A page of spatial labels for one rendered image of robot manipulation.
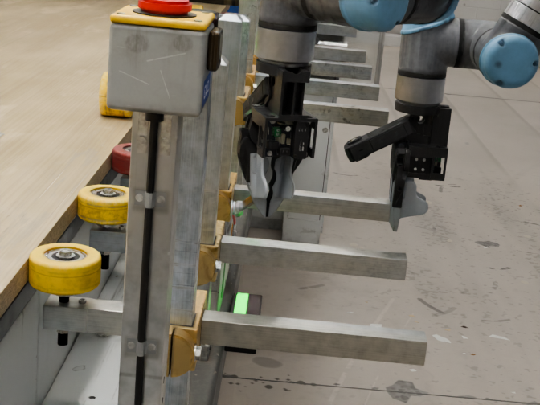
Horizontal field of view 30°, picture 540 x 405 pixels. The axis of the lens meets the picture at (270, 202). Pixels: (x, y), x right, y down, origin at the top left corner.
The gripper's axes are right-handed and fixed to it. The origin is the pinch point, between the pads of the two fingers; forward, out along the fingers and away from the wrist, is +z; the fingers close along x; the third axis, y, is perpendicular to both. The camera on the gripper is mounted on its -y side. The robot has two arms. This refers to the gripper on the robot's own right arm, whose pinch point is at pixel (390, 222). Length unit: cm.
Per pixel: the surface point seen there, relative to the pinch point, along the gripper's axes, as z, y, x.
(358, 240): 82, 14, 236
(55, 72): -9, -70, 62
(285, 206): -1.9, -17.2, -1.5
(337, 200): -3.5, -9.0, -1.5
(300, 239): 80, -10, 225
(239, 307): 11.9, -23.0, -11.9
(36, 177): -8, -53, -19
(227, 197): -4.3, -26.3, -7.4
